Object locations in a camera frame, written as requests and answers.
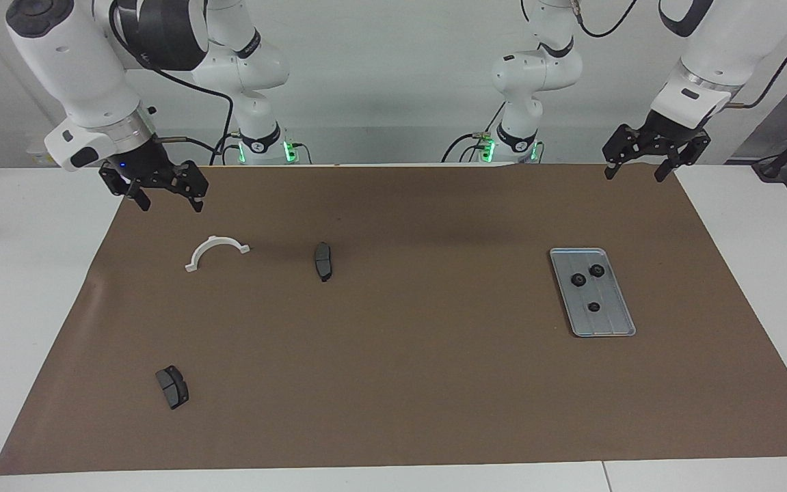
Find silver metal tray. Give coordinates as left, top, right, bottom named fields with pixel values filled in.
left=549, top=247, right=637, bottom=338

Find single grey brake pad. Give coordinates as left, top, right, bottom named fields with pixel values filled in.
left=314, top=242, right=334, bottom=283

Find stacked grey brake pads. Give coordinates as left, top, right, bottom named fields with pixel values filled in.
left=155, top=366, right=190, bottom=411

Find brown table mat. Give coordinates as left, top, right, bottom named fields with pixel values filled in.
left=0, top=163, right=787, bottom=476

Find white semicircular plastic bracket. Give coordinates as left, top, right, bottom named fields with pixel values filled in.
left=185, top=235, right=252, bottom=273

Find black base cable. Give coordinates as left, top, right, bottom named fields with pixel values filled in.
left=210, top=132, right=241, bottom=165
left=442, top=102, right=507, bottom=163

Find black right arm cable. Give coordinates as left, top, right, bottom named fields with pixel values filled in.
left=109, top=0, right=237, bottom=166

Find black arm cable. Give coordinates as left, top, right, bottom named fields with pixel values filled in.
left=109, top=0, right=237, bottom=166
left=571, top=0, right=787, bottom=110

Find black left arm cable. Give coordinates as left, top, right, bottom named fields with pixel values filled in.
left=571, top=0, right=787, bottom=110

